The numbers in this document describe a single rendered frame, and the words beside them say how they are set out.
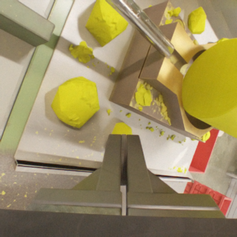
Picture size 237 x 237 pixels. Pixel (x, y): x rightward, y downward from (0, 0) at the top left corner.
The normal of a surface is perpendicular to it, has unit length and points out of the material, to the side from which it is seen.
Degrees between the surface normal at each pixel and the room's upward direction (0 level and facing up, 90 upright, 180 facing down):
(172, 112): 90
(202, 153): 90
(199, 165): 90
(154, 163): 0
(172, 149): 0
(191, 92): 106
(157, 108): 0
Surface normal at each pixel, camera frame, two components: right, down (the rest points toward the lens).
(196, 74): -0.85, -0.33
